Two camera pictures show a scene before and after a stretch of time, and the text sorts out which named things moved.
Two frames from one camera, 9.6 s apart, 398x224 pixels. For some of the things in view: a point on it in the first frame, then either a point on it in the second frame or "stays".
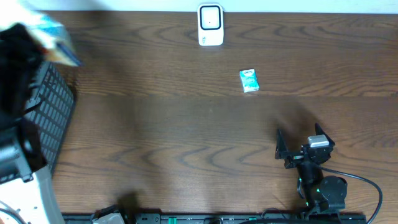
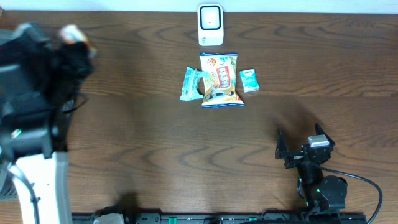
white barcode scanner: [210, 24] stays
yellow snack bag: [49, 33] to [219, 88]
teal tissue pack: [249, 79] stays
